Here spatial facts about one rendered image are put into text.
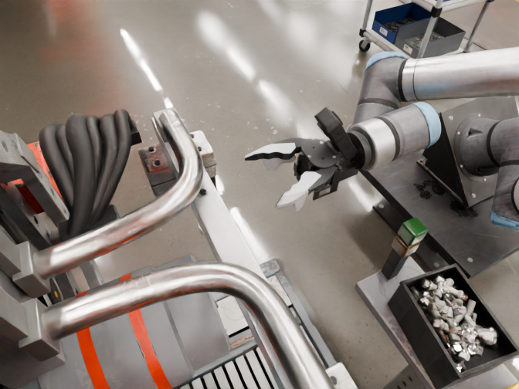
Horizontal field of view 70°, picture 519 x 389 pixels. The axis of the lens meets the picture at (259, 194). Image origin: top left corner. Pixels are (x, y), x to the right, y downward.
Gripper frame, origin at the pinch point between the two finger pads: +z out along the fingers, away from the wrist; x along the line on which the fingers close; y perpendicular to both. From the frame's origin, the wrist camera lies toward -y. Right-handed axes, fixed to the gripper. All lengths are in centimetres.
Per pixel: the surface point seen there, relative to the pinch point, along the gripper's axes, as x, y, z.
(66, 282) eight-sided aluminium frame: 2.4, 10.9, 35.0
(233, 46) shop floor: 179, 83, -70
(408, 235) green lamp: -13.1, 18.0, -27.0
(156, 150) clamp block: 0.9, -12.0, 15.2
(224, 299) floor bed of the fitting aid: 16, 75, 6
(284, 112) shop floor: 104, 83, -67
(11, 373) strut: -19.7, -11.3, 34.4
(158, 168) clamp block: -2.4, -12.0, 15.9
